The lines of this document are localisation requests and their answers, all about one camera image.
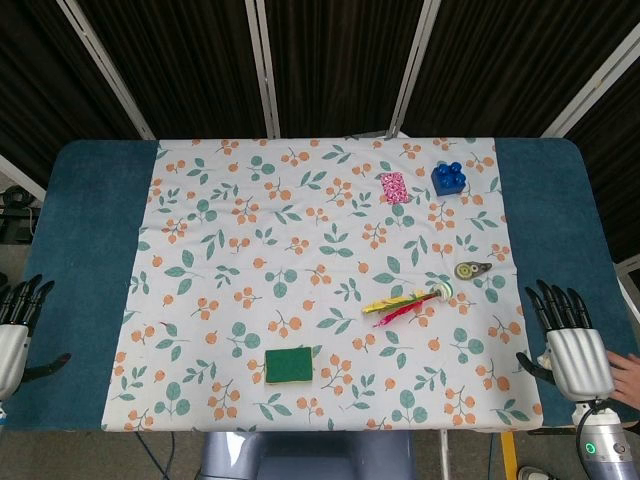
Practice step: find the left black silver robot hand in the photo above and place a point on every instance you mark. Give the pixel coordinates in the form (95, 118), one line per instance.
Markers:
(11, 350)

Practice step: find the bare human hand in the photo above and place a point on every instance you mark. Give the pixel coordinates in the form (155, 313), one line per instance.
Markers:
(627, 380)

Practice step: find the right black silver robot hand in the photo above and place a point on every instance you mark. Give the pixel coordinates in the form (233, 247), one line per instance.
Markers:
(580, 360)

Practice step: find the red yellow feather shuttlecock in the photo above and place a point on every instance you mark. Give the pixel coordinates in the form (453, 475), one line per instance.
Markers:
(395, 302)

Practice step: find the floral white tablecloth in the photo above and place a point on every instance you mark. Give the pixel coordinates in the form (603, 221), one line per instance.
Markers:
(300, 260)

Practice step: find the grey shoe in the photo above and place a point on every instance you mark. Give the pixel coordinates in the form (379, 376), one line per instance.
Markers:
(531, 473)

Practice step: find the teal blue table cover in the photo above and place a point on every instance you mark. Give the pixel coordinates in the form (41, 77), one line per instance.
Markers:
(85, 250)

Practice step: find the grey correction tape dispenser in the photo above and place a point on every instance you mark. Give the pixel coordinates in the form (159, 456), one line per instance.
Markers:
(472, 270)

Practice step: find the white table leg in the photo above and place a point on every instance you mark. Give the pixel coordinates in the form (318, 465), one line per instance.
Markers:
(444, 455)

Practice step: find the blue toy building block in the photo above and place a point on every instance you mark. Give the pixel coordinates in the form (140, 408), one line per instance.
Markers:
(448, 179)

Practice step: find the pink patterned eraser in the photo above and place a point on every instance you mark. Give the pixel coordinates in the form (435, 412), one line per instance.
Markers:
(394, 188)

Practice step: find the green yellow scouring sponge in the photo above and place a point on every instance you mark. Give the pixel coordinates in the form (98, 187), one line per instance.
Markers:
(288, 366)

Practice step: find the yellow floor post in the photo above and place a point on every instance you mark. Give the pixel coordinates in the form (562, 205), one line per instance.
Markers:
(508, 455)

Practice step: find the black folding screen white frame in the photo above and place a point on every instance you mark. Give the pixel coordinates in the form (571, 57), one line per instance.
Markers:
(320, 65)

